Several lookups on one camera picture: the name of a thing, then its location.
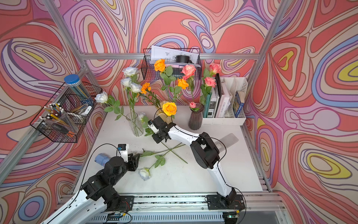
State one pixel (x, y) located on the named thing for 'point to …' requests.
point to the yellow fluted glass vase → (160, 112)
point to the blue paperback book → (237, 105)
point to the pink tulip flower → (192, 105)
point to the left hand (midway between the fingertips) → (138, 155)
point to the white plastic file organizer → (234, 84)
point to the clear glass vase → (134, 124)
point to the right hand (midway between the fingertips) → (157, 138)
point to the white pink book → (223, 101)
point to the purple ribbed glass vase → (196, 118)
